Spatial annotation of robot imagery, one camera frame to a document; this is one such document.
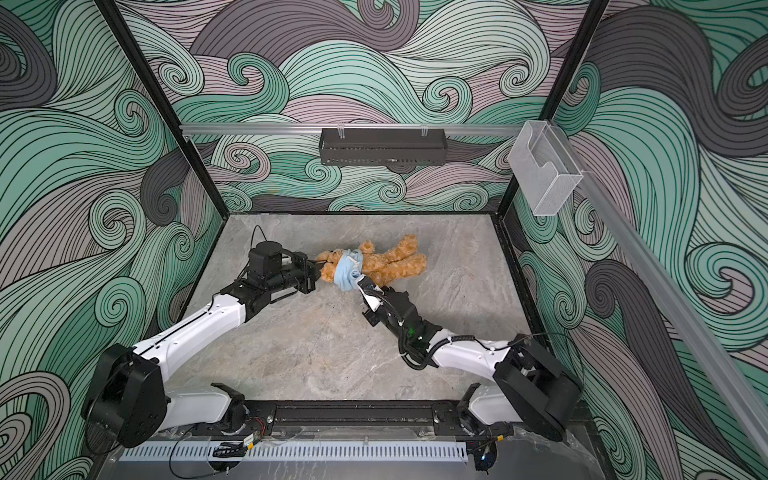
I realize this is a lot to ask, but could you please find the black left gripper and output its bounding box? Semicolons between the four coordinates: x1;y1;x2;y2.
266;252;330;296

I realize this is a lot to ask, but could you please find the light blue bear hoodie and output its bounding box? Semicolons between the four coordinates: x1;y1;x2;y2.
333;249;364;292

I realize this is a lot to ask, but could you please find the brown teddy bear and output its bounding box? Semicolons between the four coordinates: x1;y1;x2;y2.
316;234;427;287

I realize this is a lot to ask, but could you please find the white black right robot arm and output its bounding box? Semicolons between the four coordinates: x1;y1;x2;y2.
358;279;583;442

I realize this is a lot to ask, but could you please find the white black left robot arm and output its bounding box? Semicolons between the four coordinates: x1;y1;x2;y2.
81;241;323;448

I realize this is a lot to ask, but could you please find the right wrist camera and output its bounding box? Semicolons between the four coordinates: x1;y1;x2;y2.
358;286;384;312

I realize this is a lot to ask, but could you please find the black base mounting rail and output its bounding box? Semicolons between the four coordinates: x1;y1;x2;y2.
113;399;595;436

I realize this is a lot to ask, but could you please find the black perforated wall tray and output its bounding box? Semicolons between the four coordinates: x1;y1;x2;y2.
319;129;448;167

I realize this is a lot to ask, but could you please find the aluminium back wall rail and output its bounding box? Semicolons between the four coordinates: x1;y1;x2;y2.
180;122;523;137

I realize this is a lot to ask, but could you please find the aluminium wall rail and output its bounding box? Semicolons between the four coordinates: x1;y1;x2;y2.
550;124;767;460
180;122;523;137

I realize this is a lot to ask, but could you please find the clear plastic wall holder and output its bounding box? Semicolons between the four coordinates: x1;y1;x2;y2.
507;120;583;217

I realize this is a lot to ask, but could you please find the white slotted cable duct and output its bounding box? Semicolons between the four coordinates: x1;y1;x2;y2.
119;440;468;462

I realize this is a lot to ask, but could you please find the aluminium right wall rail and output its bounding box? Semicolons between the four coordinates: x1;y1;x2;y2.
550;124;767;460

